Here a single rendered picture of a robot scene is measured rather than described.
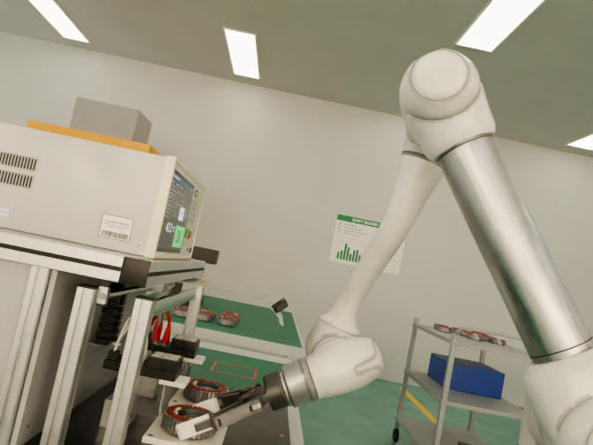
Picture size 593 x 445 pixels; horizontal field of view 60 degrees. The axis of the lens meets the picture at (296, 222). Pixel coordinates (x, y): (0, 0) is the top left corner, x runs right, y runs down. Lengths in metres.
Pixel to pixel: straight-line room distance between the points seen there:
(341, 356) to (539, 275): 0.42
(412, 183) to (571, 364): 0.44
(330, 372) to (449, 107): 0.56
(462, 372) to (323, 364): 2.78
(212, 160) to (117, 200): 5.55
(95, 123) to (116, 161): 4.19
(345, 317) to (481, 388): 2.72
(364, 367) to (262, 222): 5.42
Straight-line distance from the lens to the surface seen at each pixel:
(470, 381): 3.84
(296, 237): 6.42
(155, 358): 1.10
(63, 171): 1.11
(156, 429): 1.14
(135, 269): 0.90
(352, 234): 6.49
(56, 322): 1.01
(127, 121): 5.18
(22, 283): 0.98
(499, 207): 0.90
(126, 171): 1.07
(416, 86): 0.90
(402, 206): 1.08
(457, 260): 6.81
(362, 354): 1.08
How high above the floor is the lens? 1.16
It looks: 5 degrees up
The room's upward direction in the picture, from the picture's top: 12 degrees clockwise
